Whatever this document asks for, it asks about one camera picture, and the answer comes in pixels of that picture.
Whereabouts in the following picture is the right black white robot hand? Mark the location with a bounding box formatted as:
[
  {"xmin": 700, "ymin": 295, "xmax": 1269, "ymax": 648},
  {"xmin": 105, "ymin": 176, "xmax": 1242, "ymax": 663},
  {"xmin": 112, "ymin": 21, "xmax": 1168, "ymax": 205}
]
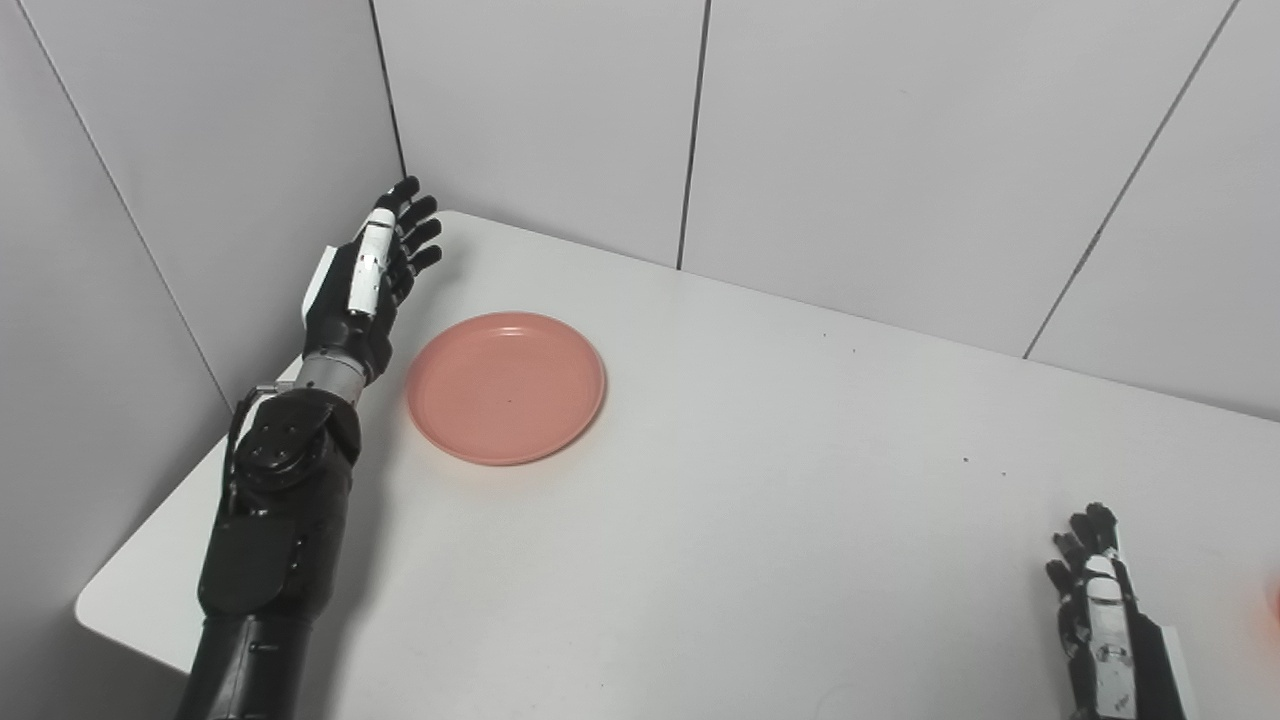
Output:
[{"xmin": 1046, "ymin": 502, "xmax": 1194, "ymax": 720}]

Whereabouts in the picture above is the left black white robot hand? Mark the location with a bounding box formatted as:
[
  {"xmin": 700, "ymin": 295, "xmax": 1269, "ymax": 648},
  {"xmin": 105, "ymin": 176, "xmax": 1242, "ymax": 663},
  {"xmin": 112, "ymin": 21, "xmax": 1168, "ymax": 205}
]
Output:
[{"xmin": 302, "ymin": 176, "xmax": 444, "ymax": 388}]

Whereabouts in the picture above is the pink round plate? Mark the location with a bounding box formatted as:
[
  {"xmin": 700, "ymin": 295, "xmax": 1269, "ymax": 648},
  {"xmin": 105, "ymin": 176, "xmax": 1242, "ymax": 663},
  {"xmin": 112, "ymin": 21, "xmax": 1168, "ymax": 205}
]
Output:
[{"xmin": 405, "ymin": 312, "xmax": 607, "ymax": 467}]

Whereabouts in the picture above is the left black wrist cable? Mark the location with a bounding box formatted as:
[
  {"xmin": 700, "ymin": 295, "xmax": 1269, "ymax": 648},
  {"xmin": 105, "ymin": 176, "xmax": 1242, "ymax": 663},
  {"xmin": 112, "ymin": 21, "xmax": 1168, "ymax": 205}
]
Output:
[{"xmin": 222, "ymin": 384, "xmax": 296, "ymax": 516}]

